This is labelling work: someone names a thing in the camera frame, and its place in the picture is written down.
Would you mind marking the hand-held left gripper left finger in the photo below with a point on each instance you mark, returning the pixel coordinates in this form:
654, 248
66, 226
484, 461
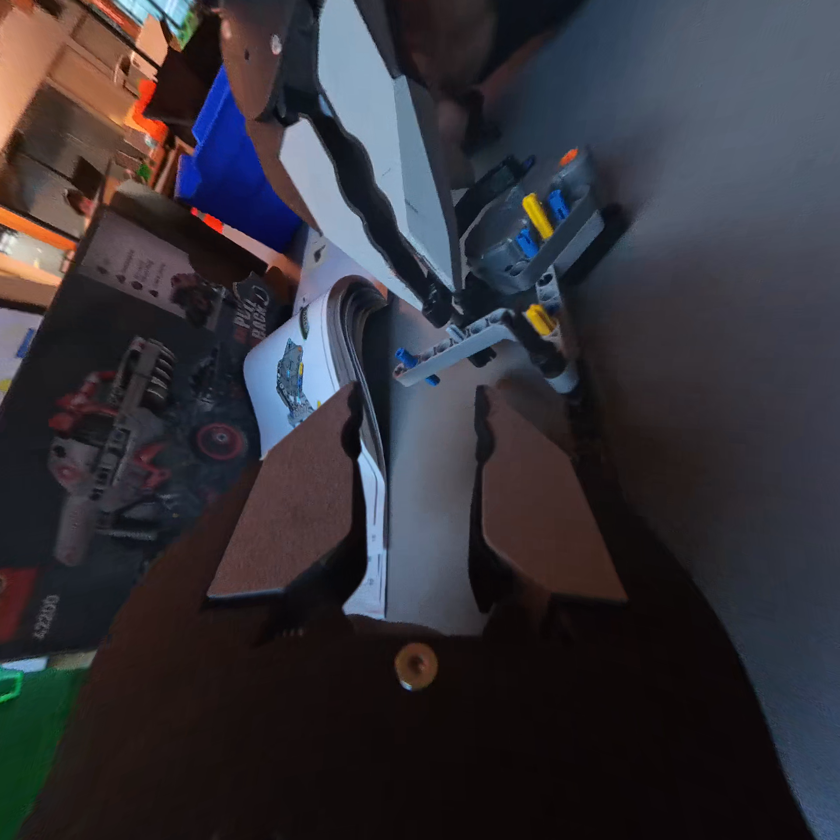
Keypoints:
295, 505

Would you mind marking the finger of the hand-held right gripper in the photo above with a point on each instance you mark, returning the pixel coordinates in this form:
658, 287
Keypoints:
321, 190
407, 164

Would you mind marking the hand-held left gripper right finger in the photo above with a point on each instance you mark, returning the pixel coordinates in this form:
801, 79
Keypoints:
544, 518

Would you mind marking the grey lego assembly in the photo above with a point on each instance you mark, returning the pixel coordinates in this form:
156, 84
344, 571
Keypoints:
505, 249

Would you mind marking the black toy set box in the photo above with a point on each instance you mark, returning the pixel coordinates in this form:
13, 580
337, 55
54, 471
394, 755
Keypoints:
98, 492

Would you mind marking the blue plastic bin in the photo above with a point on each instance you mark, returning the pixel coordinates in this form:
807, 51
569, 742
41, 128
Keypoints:
229, 177

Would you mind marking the orange plastic bin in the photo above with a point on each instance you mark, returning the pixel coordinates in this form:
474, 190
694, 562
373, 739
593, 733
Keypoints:
148, 111

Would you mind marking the open instruction booklet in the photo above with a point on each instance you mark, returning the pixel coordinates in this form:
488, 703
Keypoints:
272, 367

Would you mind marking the green plastic bin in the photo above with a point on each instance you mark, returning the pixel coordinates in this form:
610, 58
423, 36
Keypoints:
33, 754

